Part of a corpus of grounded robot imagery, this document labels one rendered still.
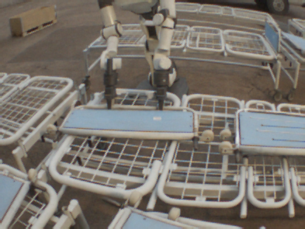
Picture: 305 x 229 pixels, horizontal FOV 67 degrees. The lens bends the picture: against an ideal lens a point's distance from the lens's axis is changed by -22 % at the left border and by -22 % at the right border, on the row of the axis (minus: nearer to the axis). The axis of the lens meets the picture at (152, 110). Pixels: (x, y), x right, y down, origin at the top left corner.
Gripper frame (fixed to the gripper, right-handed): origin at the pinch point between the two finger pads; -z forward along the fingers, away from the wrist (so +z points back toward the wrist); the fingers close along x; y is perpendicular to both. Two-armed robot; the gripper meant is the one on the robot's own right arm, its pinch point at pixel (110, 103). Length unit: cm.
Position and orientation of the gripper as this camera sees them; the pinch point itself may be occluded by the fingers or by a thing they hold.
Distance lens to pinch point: 168.3
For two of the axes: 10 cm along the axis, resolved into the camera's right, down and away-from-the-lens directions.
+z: 0.0, -9.8, -1.8
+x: -1.2, 1.8, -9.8
